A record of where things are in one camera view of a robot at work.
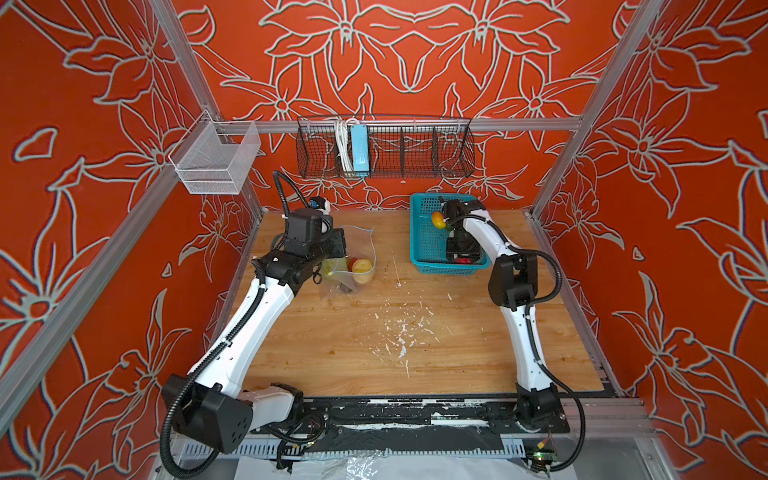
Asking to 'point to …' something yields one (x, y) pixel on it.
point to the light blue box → (360, 150)
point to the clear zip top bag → (344, 276)
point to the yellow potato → (362, 270)
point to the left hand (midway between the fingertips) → (339, 231)
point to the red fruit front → (463, 261)
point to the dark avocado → (345, 289)
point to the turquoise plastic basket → (428, 243)
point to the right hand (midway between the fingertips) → (457, 257)
